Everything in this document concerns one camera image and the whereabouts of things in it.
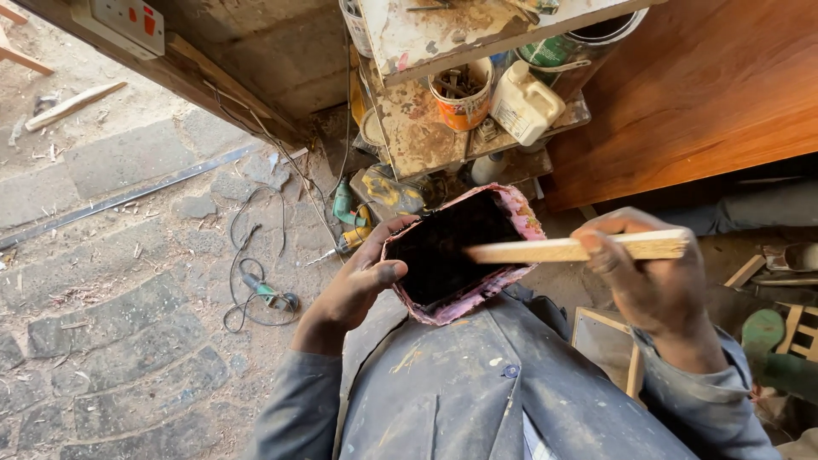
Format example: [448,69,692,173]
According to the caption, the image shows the person's right hand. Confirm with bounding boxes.
[569,207,707,337]

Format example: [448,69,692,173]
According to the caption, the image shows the person's left hand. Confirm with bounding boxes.
[308,215,421,334]

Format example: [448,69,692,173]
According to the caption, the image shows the wooden stick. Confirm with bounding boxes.
[464,229,693,265]

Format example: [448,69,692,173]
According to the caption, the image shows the pink stained container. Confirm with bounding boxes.
[381,183,548,326]

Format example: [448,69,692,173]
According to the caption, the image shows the white bottle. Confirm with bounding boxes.
[471,152,507,187]

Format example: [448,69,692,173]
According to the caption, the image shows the white plastic jug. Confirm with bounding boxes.
[490,60,567,147]

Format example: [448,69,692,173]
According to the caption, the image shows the brown wooden board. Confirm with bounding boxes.
[543,0,818,213]

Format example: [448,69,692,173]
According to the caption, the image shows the grey work coat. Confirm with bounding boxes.
[332,284,700,460]

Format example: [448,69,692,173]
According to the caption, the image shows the green paint can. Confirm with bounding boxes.
[514,8,650,103]

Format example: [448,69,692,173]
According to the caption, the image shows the green plastic object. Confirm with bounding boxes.
[741,309,818,403]

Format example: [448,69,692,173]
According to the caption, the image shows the orange bucket of hardware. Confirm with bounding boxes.
[427,57,495,132]

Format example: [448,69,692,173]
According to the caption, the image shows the yellow power tool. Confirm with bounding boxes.
[349,164,435,221]

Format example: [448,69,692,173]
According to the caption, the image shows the paint-stained wooden shelf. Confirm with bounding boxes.
[348,0,668,183]

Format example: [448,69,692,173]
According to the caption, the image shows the yellow power drill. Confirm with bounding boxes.
[304,225,374,267]

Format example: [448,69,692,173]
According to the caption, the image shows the green power drill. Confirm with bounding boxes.
[331,178,372,228]

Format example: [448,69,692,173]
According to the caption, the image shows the white paint bucket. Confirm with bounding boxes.
[338,0,374,60]

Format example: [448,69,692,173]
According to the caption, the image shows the green angle grinder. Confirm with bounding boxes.
[240,271,301,313]

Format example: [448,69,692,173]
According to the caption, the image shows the long metal bar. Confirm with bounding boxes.
[0,143,256,251]

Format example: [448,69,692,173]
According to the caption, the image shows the wooden plank offcut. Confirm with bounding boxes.
[24,81,128,133]

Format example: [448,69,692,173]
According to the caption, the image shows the wooden chair leg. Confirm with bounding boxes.
[0,5,55,77]

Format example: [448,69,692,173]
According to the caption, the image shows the small wooden frame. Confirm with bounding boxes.
[569,307,646,403]

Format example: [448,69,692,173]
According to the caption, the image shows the wooden lattice frame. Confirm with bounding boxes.
[775,303,818,363]

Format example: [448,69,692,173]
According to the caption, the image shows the black power cable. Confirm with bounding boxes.
[222,185,301,334]

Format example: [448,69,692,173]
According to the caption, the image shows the white wall socket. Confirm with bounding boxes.
[70,0,166,61]

